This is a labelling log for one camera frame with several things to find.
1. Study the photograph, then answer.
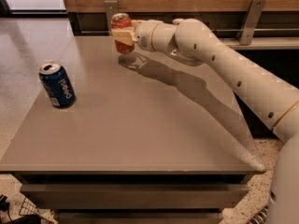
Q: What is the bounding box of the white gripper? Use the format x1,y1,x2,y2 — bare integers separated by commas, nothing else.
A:
111,20,163,52

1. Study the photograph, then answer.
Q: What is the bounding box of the red coke can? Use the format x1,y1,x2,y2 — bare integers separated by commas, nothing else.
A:
111,13,135,54

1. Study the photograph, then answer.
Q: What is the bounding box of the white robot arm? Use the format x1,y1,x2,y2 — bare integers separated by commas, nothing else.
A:
111,19,299,224

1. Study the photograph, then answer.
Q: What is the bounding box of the orange gold soda can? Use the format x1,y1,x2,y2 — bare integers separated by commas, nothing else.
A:
172,18,184,25

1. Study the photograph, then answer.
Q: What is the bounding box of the blue pepsi can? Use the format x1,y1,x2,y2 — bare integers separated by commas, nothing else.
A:
38,62,77,108

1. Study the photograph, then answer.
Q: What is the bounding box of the upper grey drawer front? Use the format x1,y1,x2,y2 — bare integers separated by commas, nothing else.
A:
21,184,248,209

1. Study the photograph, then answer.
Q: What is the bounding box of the grey drawer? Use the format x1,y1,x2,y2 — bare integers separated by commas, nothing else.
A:
21,184,248,209
56,212,222,224

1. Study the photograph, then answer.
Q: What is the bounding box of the lower grey drawer front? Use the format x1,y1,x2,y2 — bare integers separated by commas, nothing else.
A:
56,212,222,224

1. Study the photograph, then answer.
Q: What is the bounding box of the white power strip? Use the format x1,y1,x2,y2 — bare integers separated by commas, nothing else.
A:
247,207,268,224

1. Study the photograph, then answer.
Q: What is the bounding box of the left metal bracket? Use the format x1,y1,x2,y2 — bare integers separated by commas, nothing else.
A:
105,0,119,33

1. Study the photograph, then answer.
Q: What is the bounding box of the metal bracket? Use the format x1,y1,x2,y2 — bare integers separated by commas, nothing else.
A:
238,0,266,46
105,0,119,33

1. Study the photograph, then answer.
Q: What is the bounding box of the horizontal metal rail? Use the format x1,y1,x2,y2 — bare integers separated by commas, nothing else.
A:
78,27,299,37

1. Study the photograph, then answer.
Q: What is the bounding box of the right metal bracket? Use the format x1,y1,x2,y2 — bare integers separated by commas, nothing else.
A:
238,0,266,46

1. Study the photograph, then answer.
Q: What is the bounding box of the black wire basket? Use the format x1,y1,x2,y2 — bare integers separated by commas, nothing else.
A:
0,194,48,224

